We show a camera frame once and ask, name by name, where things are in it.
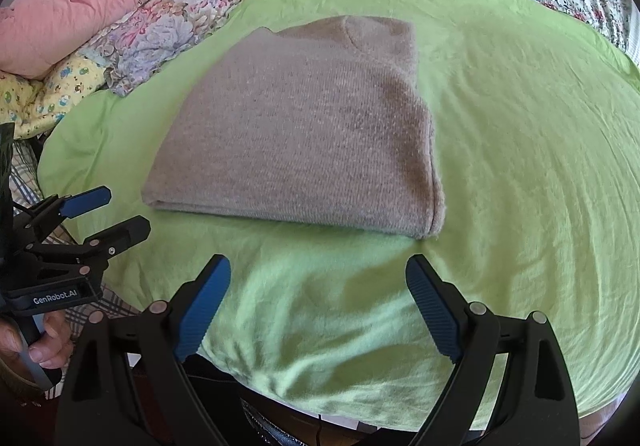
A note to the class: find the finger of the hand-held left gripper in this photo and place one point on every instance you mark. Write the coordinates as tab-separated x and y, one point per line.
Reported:
125	231
87	201

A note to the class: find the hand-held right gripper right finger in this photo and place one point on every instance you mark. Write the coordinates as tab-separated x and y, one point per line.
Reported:
435	311

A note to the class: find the light green blanket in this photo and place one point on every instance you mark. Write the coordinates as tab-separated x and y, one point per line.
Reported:
525	186

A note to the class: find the pastel floral quilt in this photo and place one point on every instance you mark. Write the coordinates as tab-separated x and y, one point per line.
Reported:
160	26

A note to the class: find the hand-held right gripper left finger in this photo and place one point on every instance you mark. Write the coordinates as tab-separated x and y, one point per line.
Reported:
202	311

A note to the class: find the person's left hand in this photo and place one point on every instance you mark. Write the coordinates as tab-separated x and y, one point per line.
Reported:
50	341

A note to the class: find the plaid cloth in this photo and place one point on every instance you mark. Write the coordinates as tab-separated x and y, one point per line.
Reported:
25	176

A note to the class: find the yellow cartoon print cloth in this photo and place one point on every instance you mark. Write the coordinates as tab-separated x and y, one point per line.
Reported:
45	96

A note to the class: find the beige knitted sweater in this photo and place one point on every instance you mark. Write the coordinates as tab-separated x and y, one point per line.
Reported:
300	126

